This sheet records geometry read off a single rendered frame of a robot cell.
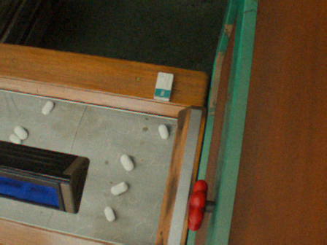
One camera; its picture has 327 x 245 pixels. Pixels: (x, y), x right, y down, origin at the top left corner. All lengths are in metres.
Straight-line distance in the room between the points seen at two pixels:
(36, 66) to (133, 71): 0.24
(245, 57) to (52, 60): 0.66
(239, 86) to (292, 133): 0.15
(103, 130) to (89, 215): 0.19
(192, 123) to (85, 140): 0.27
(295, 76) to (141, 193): 0.67
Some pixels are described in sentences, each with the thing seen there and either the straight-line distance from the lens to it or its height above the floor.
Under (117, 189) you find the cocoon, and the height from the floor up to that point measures 0.76.
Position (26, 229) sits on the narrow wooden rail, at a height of 0.76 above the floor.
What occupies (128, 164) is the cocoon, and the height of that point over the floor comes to 0.76.
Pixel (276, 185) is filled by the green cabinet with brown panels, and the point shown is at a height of 1.39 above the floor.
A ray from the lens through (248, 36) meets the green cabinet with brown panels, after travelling 0.33.
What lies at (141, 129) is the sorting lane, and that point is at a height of 0.74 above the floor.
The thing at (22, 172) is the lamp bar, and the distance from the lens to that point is 0.48.
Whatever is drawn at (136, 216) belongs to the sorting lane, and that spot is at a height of 0.74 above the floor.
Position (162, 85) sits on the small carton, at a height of 0.79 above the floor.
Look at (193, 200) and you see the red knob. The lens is 0.29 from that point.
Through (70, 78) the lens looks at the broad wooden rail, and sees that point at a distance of 0.89.
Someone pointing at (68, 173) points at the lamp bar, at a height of 1.11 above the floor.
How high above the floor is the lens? 1.55
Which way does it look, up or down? 74 degrees down
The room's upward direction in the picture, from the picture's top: 5 degrees counter-clockwise
